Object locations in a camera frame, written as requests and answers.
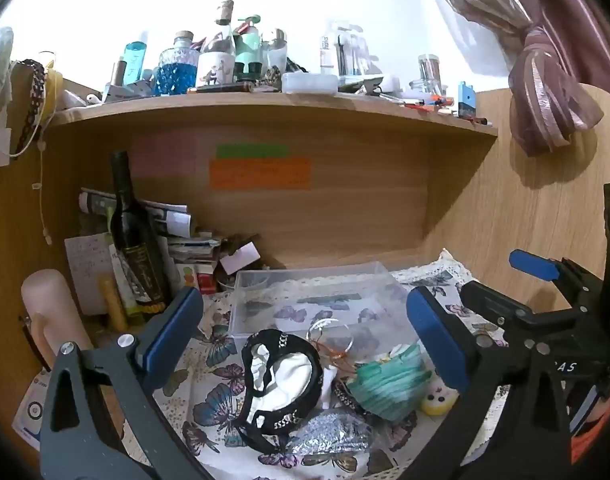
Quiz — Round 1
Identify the pile of small boxes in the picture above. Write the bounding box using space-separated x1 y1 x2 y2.
166 231 263 295

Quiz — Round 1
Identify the black lace white headband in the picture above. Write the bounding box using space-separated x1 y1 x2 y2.
233 329 327 453

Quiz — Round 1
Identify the pink sticky note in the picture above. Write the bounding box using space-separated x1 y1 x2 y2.
132 134 199 179

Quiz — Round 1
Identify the clear plastic box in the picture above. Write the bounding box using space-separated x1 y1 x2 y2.
229 260 422 342

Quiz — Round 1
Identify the wooden shelf board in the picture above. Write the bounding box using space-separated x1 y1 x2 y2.
44 89 500 137

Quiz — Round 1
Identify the white handwritten note sheet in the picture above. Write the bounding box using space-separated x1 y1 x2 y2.
65 232 120 317

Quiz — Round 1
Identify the orange sticky note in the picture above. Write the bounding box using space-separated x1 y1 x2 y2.
208 157 312 191

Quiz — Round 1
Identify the yellow candle stick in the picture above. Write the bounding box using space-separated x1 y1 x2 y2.
99 276 132 332

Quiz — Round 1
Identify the black lace hairband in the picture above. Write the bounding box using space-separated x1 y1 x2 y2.
11 59 50 159

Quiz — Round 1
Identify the stack of rolled papers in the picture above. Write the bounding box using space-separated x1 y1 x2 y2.
78 187 192 239

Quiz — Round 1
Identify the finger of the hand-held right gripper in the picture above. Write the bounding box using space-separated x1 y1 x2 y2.
509 248 606 307
459 280 606 347

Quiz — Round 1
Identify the pink cylinder candle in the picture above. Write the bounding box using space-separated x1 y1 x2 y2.
20 269 95 373

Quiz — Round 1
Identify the dark wine bottle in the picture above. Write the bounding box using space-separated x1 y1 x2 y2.
108 151 169 320

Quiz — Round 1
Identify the clear illustrated bottle with cork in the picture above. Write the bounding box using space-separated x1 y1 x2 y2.
196 0 237 87

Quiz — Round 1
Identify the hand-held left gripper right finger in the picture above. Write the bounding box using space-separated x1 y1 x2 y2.
406 286 572 480

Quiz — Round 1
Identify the clear ring bracelet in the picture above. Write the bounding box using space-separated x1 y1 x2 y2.
306 316 357 358

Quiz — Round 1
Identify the green sticky note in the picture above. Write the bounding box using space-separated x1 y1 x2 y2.
215 143 290 159

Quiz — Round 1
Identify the white earphone cable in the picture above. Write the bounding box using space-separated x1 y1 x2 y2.
32 142 54 247

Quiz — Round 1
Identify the blue crystal bottle with cork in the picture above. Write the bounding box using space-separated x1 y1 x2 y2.
154 30 201 96

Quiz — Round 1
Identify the blue small box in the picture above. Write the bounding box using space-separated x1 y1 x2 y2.
457 81 478 119

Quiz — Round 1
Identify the light blue bottle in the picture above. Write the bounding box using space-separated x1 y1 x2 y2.
122 41 149 87

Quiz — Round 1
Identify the glass jar with pens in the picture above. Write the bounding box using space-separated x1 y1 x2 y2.
409 53 444 93

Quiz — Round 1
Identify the yellow plush hair clip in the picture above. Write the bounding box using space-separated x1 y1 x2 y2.
419 379 459 417

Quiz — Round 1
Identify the white tube bottle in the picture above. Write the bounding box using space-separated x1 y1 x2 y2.
319 35 335 75

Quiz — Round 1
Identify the pink striped curtain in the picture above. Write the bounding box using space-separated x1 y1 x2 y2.
414 0 610 157

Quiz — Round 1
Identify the white plastic container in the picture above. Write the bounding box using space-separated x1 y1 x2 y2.
281 72 339 95

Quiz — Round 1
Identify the clear glass bottle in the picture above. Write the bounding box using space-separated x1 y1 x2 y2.
262 28 289 75

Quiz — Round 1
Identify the green scrunchie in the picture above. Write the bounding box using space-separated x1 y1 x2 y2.
346 344 432 420

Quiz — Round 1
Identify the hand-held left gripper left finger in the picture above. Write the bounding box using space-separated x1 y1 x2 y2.
40 287 206 480

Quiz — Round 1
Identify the clear acrylic organizer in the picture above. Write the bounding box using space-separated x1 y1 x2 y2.
334 21 372 80

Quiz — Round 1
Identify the brown pen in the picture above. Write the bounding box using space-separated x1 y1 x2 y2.
187 83 252 94

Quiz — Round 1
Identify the butterfly print tablecloth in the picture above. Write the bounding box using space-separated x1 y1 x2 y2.
152 249 508 480

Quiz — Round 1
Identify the mint green pump bottle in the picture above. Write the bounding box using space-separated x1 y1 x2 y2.
233 13 264 80

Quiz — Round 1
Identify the white packet with round print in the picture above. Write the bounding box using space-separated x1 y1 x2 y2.
12 374 55 455

